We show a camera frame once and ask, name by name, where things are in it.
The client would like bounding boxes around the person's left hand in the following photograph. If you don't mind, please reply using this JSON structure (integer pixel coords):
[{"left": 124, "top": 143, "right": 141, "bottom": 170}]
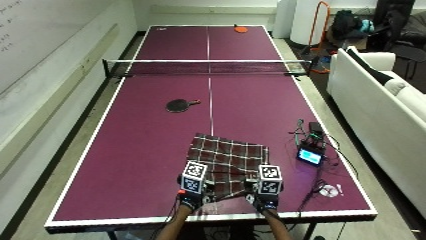
[{"left": 177, "top": 181, "right": 217, "bottom": 211}]

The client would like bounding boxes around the person's right hand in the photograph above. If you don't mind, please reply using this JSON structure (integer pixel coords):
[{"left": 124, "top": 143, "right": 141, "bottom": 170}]
[{"left": 243, "top": 179, "right": 282, "bottom": 212}]

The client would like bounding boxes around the dark red plaid cloth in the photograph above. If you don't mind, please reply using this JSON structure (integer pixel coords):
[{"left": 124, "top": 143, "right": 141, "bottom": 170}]
[{"left": 185, "top": 132, "right": 270, "bottom": 202}]

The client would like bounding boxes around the white marker cube on left glove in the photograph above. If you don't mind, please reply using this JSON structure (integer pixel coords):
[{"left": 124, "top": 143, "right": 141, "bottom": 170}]
[{"left": 180, "top": 160, "right": 209, "bottom": 195}]

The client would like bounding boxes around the white marker cube on glove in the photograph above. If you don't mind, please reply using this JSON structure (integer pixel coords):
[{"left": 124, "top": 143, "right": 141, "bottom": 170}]
[
  {"left": 255, "top": 164, "right": 283, "bottom": 196},
  {"left": 180, "top": 160, "right": 209, "bottom": 195}
]

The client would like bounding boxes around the white marker cube on right glove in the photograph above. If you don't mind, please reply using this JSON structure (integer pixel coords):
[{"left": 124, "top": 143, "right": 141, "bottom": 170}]
[{"left": 255, "top": 164, "right": 283, "bottom": 196}]

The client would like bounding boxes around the white round disc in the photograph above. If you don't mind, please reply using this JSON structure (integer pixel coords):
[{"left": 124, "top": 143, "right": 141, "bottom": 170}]
[{"left": 319, "top": 184, "right": 341, "bottom": 198}]

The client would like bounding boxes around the small device with lit screen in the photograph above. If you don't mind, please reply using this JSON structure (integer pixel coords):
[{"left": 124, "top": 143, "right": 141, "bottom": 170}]
[{"left": 295, "top": 121, "right": 329, "bottom": 167}]

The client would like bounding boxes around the purple table tennis table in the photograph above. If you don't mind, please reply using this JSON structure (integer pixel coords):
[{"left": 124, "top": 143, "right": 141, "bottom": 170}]
[{"left": 44, "top": 24, "right": 378, "bottom": 240}]

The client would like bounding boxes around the black table tennis paddle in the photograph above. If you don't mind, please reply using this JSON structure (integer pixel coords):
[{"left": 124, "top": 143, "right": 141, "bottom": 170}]
[{"left": 165, "top": 98, "right": 202, "bottom": 114}]

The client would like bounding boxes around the white sofa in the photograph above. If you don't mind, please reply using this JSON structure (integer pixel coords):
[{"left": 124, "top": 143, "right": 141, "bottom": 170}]
[{"left": 326, "top": 46, "right": 426, "bottom": 210}]

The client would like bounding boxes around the table tennis net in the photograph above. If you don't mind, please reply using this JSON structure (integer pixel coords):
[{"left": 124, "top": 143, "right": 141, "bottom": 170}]
[{"left": 101, "top": 58, "right": 319, "bottom": 78}]

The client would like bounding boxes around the white cylindrical column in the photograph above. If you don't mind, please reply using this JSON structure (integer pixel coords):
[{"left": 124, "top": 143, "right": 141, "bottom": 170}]
[{"left": 290, "top": 0, "right": 330, "bottom": 46}]

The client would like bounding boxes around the black backpack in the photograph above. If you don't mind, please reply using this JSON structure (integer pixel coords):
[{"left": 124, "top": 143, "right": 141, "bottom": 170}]
[{"left": 331, "top": 9, "right": 365, "bottom": 40}]

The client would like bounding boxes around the whiteboard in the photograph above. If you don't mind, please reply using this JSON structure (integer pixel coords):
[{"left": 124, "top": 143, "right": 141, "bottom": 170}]
[{"left": 0, "top": 0, "right": 117, "bottom": 95}]

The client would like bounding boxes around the black cable bundle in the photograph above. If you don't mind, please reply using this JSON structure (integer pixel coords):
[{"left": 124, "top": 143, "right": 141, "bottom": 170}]
[{"left": 287, "top": 119, "right": 359, "bottom": 214}]

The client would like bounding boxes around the orange metal frame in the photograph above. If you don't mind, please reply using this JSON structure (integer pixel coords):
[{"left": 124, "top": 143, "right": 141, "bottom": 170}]
[{"left": 306, "top": 0, "right": 333, "bottom": 74}]

